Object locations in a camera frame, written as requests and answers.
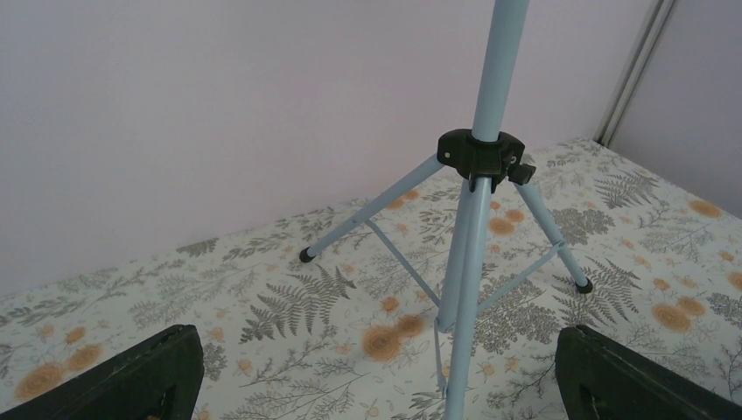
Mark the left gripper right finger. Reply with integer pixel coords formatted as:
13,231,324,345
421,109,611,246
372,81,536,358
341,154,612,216
555,325,741,420

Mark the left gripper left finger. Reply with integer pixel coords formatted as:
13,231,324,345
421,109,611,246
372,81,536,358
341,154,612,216
1,325,205,419

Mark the floral patterned table cloth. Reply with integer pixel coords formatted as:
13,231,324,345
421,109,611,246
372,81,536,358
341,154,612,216
1,140,741,419

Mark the light blue music stand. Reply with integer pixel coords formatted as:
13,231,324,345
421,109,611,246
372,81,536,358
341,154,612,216
299,1,592,419

